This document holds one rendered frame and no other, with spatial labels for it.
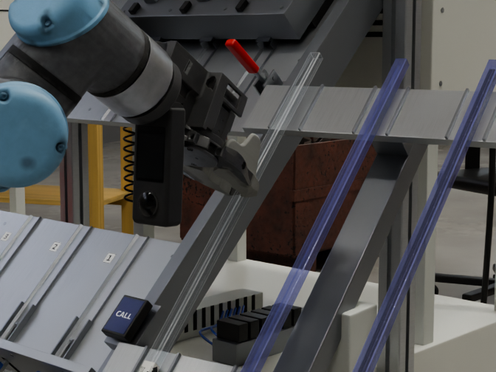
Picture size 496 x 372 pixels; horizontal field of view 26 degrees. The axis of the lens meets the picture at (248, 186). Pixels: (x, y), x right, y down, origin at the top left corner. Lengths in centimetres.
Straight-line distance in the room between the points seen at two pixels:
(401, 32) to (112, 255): 51
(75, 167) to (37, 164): 126
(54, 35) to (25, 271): 60
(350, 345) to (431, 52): 65
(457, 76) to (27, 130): 103
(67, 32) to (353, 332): 43
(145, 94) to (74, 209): 109
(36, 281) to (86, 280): 9
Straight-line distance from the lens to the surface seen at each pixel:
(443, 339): 177
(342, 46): 146
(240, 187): 112
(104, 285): 133
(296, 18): 145
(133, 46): 96
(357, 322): 112
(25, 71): 92
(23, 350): 132
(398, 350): 158
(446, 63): 168
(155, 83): 98
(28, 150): 78
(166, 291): 125
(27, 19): 92
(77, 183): 205
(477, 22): 175
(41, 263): 144
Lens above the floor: 110
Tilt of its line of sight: 8 degrees down
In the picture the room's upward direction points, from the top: straight up
